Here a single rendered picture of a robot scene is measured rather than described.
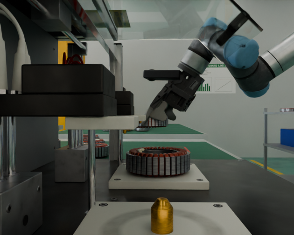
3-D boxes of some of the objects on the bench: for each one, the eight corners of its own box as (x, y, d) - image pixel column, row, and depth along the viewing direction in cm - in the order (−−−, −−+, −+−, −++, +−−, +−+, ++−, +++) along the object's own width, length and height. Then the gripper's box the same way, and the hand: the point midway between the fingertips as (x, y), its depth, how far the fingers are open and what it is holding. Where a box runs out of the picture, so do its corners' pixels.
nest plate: (194, 169, 55) (194, 163, 55) (209, 190, 40) (209, 181, 40) (120, 169, 55) (120, 162, 55) (108, 189, 41) (108, 181, 40)
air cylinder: (43, 224, 28) (43, 170, 28) (3, 265, 20) (2, 191, 20) (-6, 224, 28) (-6, 169, 28) (-65, 264, 20) (-65, 190, 20)
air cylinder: (94, 172, 52) (94, 143, 52) (85, 183, 44) (85, 148, 44) (68, 172, 52) (68, 143, 52) (54, 182, 44) (54, 148, 44)
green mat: (205, 141, 130) (205, 141, 130) (250, 166, 69) (250, 166, 69) (11, 141, 132) (11, 141, 132) (-110, 165, 71) (-110, 164, 71)
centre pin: (172, 224, 25) (172, 195, 25) (174, 234, 23) (174, 202, 23) (150, 224, 25) (150, 195, 25) (150, 234, 23) (150, 202, 23)
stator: (116, 155, 86) (116, 143, 86) (87, 160, 77) (87, 147, 77) (94, 152, 93) (94, 141, 93) (65, 156, 84) (65, 144, 84)
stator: (188, 165, 53) (188, 146, 53) (192, 179, 42) (192, 155, 42) (131, 164, 54) (131, 145, 54) (120, 177, 43) (120, 154, 43)
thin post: (100, 213, 31) (100, 125, 30) (97, 219, 29) (97, 125, 29) (86, 213, 31) (86, 125, 30) (82, 219, 29) (82, 125, 29)
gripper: (199, 73, 69) (157, 139, 73) (208, 81, 86) (174, 134, 90) (171, 57, 71) (132, 121, 75) (186, 68, 88) (153, 120, 92)
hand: (148, 122), depth 83 cm, fingers closed on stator, 13 cm apart
